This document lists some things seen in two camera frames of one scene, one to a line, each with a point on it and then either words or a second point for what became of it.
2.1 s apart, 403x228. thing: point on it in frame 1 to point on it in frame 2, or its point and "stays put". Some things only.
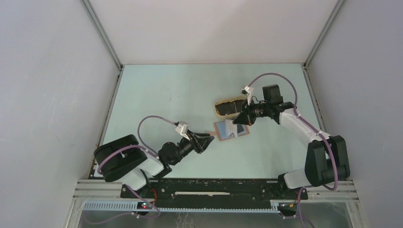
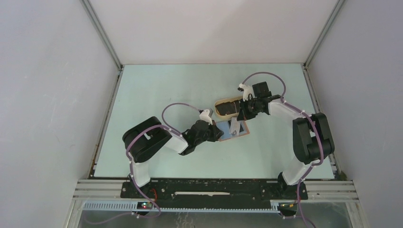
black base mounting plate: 214,192 stays put
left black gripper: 201,140 to 217,132
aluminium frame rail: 102,189 stays put
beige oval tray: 229,108 stays put
